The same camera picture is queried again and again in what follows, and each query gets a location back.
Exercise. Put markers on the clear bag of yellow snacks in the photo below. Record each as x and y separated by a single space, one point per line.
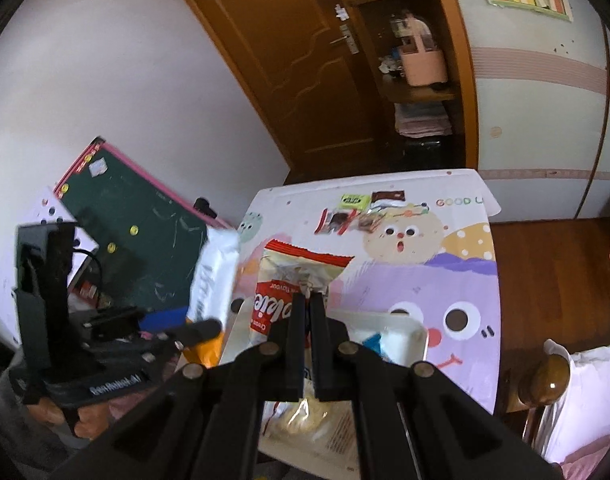
304 419

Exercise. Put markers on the green chalkboard pink frame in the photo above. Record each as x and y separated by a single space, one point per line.
149 237

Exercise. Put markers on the cartoon print tablecloth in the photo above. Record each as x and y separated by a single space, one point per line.
432 257

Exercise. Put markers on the white plastic organizer tray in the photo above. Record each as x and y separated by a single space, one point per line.
404 338

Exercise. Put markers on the wooden bed post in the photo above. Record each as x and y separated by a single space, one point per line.
534 389

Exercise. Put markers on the red black snack packet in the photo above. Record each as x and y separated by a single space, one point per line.
341 221

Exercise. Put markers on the wooden shelf unit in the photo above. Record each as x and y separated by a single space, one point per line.
379 28

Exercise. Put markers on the clear packet with text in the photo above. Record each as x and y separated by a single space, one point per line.
334 456

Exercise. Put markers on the pink storage basket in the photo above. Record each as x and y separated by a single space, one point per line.
422 63

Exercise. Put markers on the blue small snack packet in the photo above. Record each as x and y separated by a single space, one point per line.
373 343

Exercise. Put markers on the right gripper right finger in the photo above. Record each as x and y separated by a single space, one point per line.
321 349

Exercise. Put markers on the orange white snack packet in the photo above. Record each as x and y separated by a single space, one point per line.
211 291

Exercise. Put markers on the white pillow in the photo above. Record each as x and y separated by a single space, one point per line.
580 419

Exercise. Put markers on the green snack packet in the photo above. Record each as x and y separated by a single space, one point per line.
357 202

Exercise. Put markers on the brown wooden door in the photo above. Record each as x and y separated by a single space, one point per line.
301 68

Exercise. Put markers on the hand holding left gripper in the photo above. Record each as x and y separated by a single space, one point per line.
91 421

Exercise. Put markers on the dark brown snack packet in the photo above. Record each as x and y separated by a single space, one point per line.
388 196

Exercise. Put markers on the red snack bag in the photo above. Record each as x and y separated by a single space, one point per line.
283 270

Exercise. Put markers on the folded towels stack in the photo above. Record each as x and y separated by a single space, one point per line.
417 120

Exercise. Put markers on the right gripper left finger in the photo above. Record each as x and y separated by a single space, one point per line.
294 350

